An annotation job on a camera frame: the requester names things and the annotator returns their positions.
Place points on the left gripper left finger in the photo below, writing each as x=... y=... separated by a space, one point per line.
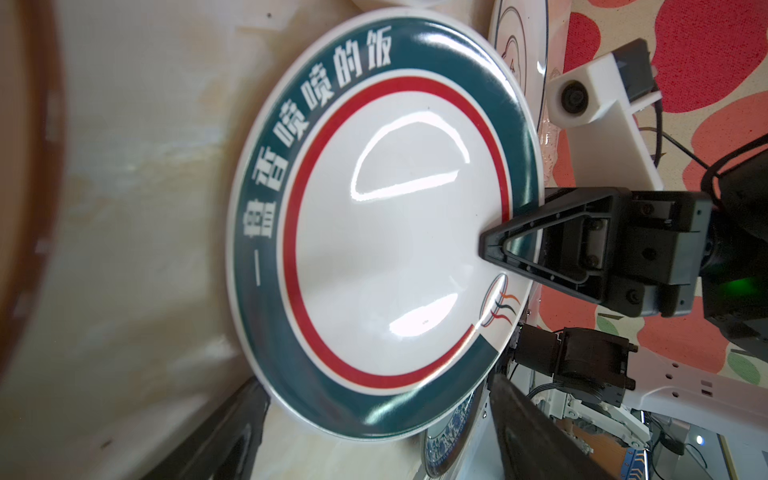
x=225 y=445

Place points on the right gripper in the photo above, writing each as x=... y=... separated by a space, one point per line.
x=638 y=253

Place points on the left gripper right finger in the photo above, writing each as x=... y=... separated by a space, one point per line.
x=531 y=445

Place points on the white plate green red rim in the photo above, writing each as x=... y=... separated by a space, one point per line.
x=353 y=269

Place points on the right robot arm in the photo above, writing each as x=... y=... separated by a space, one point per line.
x=732 y=284

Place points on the teal patterned plate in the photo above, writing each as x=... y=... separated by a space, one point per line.
x=443 y=445

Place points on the clear glass plate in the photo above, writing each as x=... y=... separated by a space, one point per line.
x=559 y=12

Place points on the white plate black flower outline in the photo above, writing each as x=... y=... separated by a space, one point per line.
x=519 y=32

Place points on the beige plate brown rim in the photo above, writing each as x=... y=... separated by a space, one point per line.
x=33 y=146

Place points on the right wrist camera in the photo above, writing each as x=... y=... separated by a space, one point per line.
x=595 y=104

